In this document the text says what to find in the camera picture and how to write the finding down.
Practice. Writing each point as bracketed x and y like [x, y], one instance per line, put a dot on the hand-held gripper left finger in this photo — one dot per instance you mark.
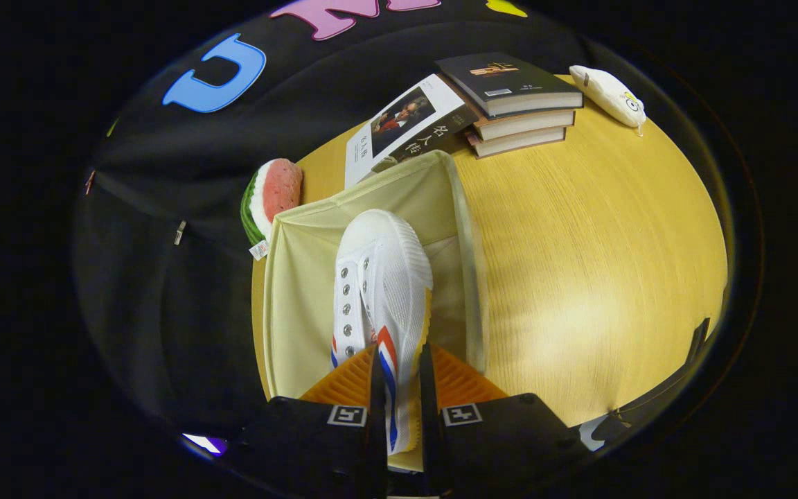
[323, 450]

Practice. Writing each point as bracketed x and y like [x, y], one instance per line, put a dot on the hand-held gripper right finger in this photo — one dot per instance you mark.
[496, 450]

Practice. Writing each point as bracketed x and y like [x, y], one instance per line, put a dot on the beige fabric storage box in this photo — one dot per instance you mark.
[302, 291]

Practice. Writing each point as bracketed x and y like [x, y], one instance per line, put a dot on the white canvas shoe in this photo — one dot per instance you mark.
[385, 277]

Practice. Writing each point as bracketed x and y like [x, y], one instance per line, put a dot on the lit monitor screen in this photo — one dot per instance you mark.
[205, 443]

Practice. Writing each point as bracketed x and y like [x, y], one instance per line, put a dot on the silver clip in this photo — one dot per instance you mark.
[179, 232]

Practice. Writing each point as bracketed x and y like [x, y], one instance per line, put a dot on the watermelon slice toy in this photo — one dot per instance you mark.
[281, 190]

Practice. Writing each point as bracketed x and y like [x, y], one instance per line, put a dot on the white portrait cover book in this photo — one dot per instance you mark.
[364, 149]

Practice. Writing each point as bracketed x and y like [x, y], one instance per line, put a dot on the brown cover book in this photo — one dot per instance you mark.
[524, 125]
[517, 142]

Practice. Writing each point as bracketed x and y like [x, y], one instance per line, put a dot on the copper clip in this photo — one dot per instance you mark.
[89, 181]

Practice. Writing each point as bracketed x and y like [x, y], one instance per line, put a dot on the black cover book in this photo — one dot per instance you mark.
[496, 80]

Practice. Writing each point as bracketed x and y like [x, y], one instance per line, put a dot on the white plush pouch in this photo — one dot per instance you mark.
[603, 90]

